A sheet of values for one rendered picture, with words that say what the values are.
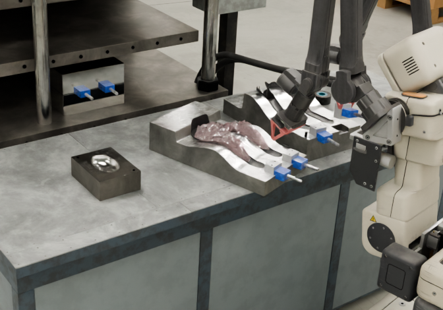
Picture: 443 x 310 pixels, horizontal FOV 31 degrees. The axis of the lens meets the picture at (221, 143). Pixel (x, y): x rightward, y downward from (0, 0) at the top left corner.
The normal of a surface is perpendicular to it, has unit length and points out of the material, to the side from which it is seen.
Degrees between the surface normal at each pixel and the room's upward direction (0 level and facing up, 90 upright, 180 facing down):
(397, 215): 90
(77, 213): 0
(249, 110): 90
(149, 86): 0
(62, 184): 0
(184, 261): 90
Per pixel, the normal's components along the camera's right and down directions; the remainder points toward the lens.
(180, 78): 0.05, -0.90
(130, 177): 0.59, 0.39
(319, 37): -0.62, 0.31
